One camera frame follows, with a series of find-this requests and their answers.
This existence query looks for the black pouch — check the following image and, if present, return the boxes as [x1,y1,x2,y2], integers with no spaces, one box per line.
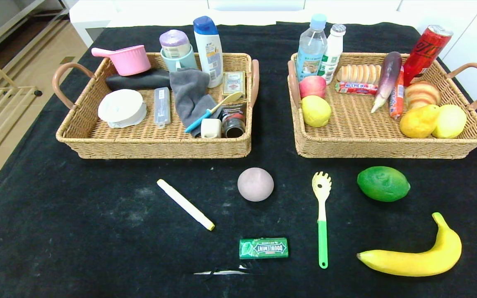
[106,69,171,91]

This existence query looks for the clear plastic case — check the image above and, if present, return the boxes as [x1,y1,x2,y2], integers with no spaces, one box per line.
[154,87,171,127]

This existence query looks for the pink ribbed saucepan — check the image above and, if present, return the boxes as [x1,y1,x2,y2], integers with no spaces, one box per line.
[91,45,152,77]

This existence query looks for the small printed card box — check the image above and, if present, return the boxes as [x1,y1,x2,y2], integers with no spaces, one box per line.
[222,71,246,100]

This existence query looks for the red drink can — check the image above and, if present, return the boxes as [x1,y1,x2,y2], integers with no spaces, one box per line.
[403,25,453,87]

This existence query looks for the white shampoo bottle blue cap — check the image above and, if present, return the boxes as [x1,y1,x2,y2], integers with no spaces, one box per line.
[193,16,224,88]

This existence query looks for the striped round bread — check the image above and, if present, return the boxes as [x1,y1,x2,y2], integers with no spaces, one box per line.
[405,81,442,110]

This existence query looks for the yellow banana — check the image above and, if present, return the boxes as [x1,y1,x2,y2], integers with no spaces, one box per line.
[357,212,463,277]

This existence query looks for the purple eggplant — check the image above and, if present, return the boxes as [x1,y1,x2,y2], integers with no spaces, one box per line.
[371,51,402,113]

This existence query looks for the black red cylinder can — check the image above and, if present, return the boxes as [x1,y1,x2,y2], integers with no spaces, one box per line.
[221,102,247,138]

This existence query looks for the purple bag roll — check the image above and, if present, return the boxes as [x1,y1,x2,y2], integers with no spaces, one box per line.
[159,29,191,59]

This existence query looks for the white round container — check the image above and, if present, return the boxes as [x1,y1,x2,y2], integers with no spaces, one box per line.
[98,89,147,128]

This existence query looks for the small white cup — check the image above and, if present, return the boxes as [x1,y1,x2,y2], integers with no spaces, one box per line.
[201,118,222,139]

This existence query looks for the beige spoon blue handle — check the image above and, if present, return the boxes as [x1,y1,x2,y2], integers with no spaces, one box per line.
[185,92,243,134]

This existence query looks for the orange yellow pear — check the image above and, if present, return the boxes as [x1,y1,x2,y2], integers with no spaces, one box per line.
[400,104,441,139]

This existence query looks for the cream pasta spoon green handle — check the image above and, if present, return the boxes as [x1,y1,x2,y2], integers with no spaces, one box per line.
[312,171,332,269]

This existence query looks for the teal cup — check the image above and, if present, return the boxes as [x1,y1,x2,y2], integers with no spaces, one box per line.
[161,45,198,73]

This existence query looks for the rectangular wicker basket brown handles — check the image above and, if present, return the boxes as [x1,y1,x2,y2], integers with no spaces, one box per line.
[52,53,260,159]
[287,52,477,159]

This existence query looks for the red sausage stick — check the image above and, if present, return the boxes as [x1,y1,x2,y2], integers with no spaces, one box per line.
[389,66,405,120]

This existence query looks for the green lime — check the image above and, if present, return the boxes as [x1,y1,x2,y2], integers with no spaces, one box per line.
[357,166,411,202]

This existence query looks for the white milk bottle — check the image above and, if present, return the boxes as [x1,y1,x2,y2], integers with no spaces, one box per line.
[320,24,347,84]

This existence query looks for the pale purple ball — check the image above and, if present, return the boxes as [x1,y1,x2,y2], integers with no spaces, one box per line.
[237,167,275,202]

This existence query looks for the yellow lemon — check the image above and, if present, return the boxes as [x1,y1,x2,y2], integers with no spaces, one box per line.
[432,104,467,139]
[301,95,332,128]

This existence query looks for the grey towel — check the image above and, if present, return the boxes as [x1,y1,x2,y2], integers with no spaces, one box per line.
[169,68,222,138]

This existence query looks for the clear water bottle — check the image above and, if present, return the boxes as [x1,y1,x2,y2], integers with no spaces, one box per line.
[296,14,328,82]

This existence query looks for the red apple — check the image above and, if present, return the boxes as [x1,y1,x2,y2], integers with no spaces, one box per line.
[299,75,327,99]

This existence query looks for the red candy pack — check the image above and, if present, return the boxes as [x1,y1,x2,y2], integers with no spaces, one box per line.
[335,82,378,96]

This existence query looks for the white marker yellow tip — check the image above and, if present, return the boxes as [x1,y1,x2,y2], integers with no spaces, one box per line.
[157,179,215,231]

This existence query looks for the wooden rolling rack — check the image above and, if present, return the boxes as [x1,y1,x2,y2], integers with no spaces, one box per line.
[0,45,43,168]

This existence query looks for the green gum pack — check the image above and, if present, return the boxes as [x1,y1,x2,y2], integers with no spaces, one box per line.
[239,237,289,260]

